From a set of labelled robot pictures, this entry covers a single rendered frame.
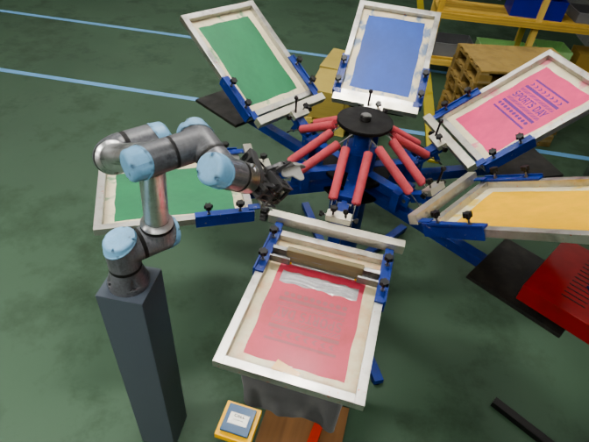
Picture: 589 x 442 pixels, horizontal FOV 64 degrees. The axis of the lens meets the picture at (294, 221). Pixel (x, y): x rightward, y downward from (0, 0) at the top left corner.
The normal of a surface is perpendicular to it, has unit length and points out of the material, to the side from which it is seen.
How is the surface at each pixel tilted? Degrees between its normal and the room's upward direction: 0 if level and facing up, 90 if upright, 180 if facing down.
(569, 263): 0
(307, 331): 0
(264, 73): 32
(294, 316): 0
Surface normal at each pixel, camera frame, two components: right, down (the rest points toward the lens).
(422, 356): 0.07, -0.75
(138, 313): -0.18, 0.64
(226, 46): 0.43, -0.36
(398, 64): -0.08, -0.30
